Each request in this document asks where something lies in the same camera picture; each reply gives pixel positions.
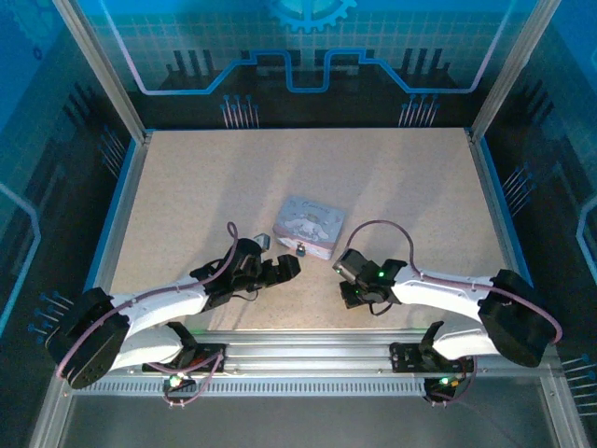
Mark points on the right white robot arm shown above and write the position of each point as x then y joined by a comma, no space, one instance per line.
448,284

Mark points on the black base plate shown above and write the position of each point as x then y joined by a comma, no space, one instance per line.
406,357
205,357

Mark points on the aluminium mounting rail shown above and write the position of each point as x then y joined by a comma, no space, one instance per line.
308,350

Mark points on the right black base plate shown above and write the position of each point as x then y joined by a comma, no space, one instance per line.
406,357

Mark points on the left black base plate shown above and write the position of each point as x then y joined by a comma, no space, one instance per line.
205,357

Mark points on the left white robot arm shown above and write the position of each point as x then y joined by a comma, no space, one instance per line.
154,298

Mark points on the aluminium table side rail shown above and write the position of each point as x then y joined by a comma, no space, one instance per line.
119,224
501,224

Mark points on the aluminium frame post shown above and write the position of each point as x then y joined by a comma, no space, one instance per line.
100,70
510,70

